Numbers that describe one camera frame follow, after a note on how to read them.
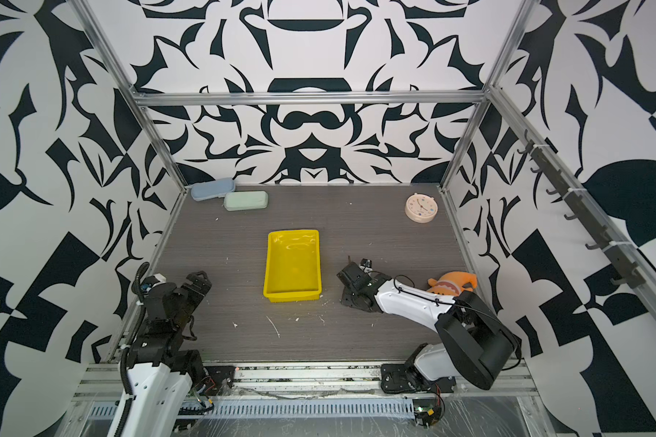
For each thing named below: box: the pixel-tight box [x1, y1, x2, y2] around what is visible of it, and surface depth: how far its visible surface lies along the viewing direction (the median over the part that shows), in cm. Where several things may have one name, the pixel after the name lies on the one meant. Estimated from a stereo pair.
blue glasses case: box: [191, 178, 236, 202], surface depth 118 cm
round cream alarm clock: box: [404, 192, 439, 224], surface depth 113 cm
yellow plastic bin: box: [262, 229, 323, 304], surface depth 95 cm
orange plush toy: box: [426, 271, 478, 297], surface depth 91 cm
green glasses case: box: [224, 191, 269, 212], surface depth 114 cm
